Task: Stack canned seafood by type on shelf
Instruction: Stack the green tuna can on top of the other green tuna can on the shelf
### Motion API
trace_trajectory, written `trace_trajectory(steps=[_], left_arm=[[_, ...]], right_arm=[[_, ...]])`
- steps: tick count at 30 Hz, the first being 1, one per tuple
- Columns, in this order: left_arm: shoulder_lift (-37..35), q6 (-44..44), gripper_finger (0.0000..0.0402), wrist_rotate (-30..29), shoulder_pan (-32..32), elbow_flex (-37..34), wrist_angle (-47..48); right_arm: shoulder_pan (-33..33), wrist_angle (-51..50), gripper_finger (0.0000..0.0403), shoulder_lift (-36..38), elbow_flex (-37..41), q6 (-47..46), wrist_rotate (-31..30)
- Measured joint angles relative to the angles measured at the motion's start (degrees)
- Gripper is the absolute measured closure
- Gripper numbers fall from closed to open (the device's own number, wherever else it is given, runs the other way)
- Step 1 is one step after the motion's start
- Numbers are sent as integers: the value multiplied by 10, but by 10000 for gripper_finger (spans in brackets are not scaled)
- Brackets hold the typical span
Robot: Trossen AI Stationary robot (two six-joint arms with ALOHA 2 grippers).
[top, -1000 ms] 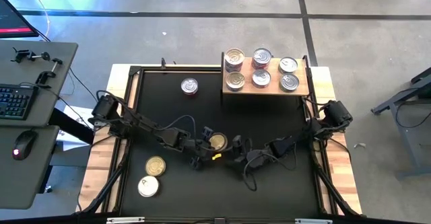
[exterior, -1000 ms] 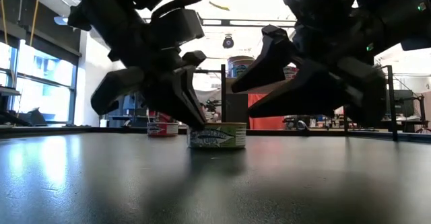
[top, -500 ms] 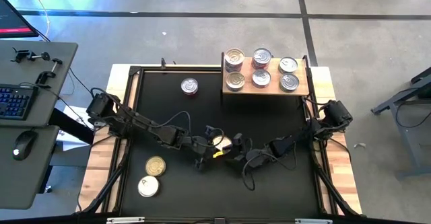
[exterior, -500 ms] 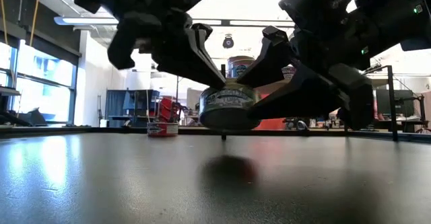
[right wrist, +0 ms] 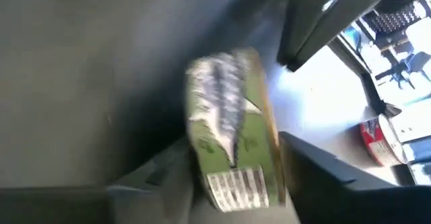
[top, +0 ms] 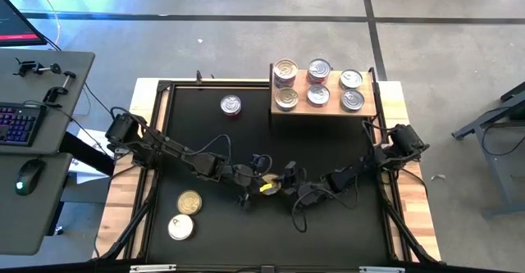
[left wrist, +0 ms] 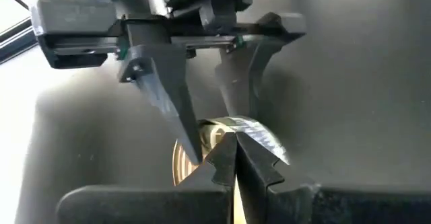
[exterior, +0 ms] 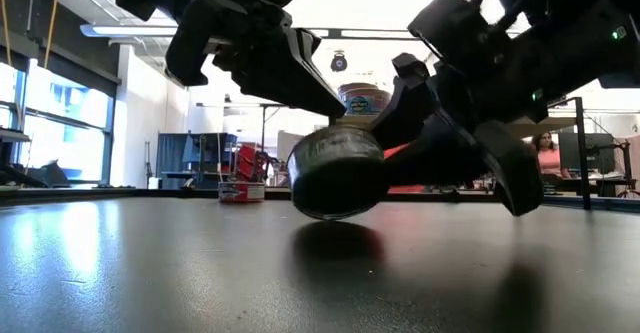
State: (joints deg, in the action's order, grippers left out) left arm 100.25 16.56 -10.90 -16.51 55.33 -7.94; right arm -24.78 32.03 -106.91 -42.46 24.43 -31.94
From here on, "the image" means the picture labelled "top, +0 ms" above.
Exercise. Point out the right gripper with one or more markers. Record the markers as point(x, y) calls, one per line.
point(303, 193)

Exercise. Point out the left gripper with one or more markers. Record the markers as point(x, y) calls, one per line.
point(244, 178)

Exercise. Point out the tin can white green label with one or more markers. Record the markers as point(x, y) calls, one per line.
point(189, 202)
point(352, 100)
point(270, 180)
point(351, 79)

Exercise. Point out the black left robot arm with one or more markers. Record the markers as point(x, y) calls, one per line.
point(209, 167)

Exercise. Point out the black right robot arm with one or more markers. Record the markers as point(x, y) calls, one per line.
point(344, 176)

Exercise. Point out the wooden shelf black posts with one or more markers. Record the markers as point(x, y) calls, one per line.
point(370, 101)

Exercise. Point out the yellow tape tag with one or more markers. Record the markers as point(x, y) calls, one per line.
point(266, 187)

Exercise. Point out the black table mat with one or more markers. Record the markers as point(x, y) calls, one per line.
point(246, 232)

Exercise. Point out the small white floor scrap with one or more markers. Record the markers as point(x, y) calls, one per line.
point(438, 177)

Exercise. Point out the black desk base bar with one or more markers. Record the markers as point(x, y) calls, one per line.
point(88, 154)

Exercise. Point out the dark grey metal table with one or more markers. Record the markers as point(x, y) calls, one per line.
point(471, 127)

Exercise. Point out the black desk foot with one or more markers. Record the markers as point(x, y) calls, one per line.
point(55, 219)

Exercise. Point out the grey desk top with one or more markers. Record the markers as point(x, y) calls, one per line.
point(61, 113)
point(28, 224)

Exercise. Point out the black desk clamp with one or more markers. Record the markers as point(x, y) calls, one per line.
point(61, 85)
point(25, 66)

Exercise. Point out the black computer mouse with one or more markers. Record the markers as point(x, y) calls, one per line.
point(28, 176)

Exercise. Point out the black backlit keyboard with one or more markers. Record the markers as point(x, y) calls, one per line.
point(18, 125)

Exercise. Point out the black computer monitor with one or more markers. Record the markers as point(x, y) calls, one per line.
point(16, 23)

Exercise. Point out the black aluminium frame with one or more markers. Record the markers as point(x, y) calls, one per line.
point(221, 84)

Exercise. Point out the silver metal bracket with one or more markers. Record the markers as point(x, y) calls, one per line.
point(381, 269)
point(152, 268)

